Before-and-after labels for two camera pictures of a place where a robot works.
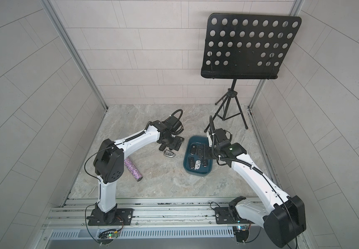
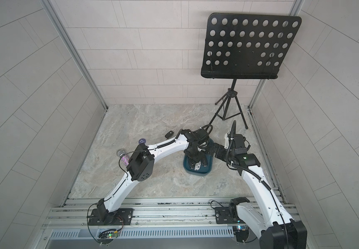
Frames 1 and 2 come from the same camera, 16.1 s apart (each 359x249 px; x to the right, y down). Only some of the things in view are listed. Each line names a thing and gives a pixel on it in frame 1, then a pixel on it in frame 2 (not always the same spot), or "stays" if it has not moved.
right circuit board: x=242 y=233 stays
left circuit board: x=106 y=236 stays
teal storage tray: x=194 y=163 stays
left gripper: x=174 y=144 to x=198 y=158
